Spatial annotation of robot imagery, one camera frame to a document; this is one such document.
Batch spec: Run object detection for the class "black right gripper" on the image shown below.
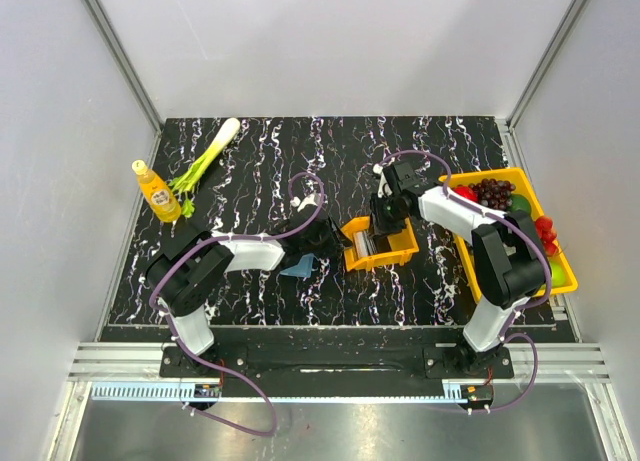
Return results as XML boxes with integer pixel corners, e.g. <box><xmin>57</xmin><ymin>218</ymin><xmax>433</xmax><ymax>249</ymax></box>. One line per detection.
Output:
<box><xmin>366</xmin><ymin>193</ymin><xmax>409</xmax><ymax>241</ymax></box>

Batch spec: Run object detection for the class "small orange card bin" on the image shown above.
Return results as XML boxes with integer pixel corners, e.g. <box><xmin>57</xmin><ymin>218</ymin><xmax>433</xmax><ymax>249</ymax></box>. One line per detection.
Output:
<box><xmin>341</xmin><ymin>217</ymin><xmax>419</xmax><ymax>272</ymax></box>

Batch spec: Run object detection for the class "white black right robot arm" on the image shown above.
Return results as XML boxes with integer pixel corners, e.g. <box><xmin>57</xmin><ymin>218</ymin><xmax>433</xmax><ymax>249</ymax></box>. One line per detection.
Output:
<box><xmin>370</xmin><ymin>162</ymin><xmax>551</xmax><ymax>377</ymax></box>

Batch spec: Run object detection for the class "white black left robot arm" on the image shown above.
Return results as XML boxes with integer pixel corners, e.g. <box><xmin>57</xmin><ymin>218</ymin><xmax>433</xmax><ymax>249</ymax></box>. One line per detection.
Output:
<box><xmin>144</xmin><ymin>205</ymin><xmax>353</xmax><ymax>376</ymax></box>

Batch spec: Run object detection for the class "black marble pattern mat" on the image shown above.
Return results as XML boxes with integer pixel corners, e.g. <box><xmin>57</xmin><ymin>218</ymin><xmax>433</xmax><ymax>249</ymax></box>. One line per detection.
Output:
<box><xmin>99</xmin><ymin>115</ymin><xmax>581</xmax><ymax>342</ymax></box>

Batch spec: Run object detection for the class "red apple left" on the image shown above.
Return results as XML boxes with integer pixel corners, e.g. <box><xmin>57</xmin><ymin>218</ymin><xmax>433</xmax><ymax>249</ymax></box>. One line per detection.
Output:
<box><xmin>454</xmin><ymin>185</ymin><xmax>478</xmax><ymax>203</ymax></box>

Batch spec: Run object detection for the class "dark purple grape bunch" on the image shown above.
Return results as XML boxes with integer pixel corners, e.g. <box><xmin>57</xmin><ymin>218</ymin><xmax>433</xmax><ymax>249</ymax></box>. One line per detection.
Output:
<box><xmin>468</xmin><ymin>178</ymin><xmax>516</xmax><ymax>211</ymax></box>

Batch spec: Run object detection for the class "dark green avocado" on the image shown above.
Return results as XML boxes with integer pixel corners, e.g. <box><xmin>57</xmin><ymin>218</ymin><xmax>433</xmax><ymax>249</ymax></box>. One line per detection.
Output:
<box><xmin>509</xmin><ymin>194</ymin><xmax>532</xmax><ymax>215</ymax></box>

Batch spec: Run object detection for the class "large yellow fruit tray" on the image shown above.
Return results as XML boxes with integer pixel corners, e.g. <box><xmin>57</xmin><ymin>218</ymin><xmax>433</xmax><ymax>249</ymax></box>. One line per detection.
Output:
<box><xmin>438</xmin><ymin>167</ymin><xmax>579</xmax><ymax>302</ymax></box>

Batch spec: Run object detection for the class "green white leek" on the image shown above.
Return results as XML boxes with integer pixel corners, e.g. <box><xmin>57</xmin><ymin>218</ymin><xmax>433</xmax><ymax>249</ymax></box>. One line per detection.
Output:
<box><xmin>169</xmin><ymin>118</ymin><xmax>241</xmax><ymax>219</ymax></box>

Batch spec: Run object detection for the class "yellow juice bottle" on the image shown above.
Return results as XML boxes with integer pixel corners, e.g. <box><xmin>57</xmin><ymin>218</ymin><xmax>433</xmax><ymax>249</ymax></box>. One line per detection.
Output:
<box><xmin>131</xmin><ymin>160</ymin><xmax>181</xmax><ymax>223</ymax></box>

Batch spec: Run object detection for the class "light green apple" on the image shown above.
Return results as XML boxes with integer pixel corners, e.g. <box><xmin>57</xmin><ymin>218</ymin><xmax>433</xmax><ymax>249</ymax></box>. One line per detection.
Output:
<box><xmin>549</xmin><ymin>260</ymin><xmax>567</xmax><ymax>289</ymax></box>

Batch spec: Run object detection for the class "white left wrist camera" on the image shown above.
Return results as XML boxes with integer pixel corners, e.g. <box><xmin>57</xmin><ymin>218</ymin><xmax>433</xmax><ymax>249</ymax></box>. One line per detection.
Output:
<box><xmin>291</xmin><ymin>193</ymin><xmax>323</xmax><ymax>212</ymax></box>

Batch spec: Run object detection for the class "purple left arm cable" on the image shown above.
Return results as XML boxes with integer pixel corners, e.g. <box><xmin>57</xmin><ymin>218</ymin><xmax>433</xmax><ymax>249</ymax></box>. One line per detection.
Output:
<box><xmin>148</xmin><ymin>173</ymin><xmax>327</xmax><ymax>437</ymax></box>

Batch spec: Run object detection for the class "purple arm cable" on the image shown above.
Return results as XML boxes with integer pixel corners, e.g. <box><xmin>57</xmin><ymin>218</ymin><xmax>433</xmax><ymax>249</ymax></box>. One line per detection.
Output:
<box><xmin>148</xmin><ymin>173</ymin><xmax>327</xmax><ymax>437</ymax></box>
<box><xmin>373</xmin><ymin>149</ymin><xmax>554</xmax><ymax>414</ymax></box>

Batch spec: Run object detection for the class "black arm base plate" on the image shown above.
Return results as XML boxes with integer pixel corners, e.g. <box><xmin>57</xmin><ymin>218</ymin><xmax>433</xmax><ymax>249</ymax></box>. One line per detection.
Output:
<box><xmin>159</xmin><ymin>325</ymin><xmax>515</xmax><ymax>381</ymax></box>

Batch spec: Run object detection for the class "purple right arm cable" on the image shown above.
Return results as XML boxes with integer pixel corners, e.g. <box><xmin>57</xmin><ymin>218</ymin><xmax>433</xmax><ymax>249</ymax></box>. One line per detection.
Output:
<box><xmin>373</xmin><ymin>149</ymin><xmax>554</xmax><ymax>414</ymax></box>

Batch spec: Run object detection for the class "white slotted cable duct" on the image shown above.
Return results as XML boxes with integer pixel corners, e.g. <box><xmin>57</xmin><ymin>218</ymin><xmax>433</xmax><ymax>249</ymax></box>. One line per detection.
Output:
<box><xmin>90</xmin><ymin>382</ymin><xmax>468</xmax><ymax>405</ymax></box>

